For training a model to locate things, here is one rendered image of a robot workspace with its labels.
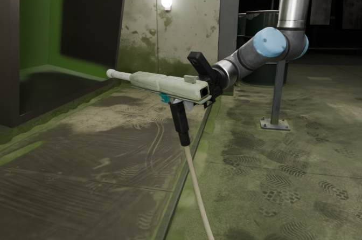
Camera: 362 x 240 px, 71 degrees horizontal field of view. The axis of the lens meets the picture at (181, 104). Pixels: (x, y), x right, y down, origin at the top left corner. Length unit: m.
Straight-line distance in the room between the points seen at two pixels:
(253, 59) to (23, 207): 1.00
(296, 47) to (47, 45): 1.08
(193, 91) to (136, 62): 2.35
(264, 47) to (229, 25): 1.90
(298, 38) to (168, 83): 0.46
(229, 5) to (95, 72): 1.74
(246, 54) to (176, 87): 0.29
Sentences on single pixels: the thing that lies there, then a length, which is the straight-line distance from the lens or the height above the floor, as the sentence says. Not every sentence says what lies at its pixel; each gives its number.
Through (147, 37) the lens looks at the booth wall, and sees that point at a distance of 2.85.
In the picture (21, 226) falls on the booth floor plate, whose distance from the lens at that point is 1.12.
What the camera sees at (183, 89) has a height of 0.55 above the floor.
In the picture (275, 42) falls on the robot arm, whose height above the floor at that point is 0.66.
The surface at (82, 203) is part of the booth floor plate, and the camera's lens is 1.13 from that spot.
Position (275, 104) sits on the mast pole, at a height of 0.16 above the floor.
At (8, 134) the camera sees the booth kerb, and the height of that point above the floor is 0.09.
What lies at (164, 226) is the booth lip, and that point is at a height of 0.04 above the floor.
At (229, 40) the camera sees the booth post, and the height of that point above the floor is 0.57.
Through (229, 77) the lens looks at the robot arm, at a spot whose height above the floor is 0.55.
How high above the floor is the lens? 0.70
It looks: 17 degrees down
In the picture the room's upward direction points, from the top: straight up
